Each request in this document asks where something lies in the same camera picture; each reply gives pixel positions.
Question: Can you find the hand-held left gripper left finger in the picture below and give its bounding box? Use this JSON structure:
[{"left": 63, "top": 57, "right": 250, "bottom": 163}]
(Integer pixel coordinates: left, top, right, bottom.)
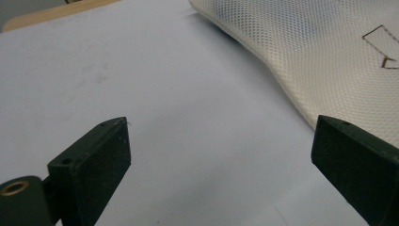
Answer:
[{"left": 46, "top": 116, "right": 132, "bottom": 226}]

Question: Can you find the cream mesh laundry bag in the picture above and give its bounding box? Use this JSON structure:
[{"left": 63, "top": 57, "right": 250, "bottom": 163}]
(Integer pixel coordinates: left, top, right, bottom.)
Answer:
[{"left": 188, "top": 0, "right": 399, "bottom": 149}]

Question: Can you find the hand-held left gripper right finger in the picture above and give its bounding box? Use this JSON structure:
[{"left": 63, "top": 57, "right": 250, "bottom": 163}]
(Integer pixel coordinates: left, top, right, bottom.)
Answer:
[{"left": 311, "top": 114, "right": 399, "bottom": 226}]

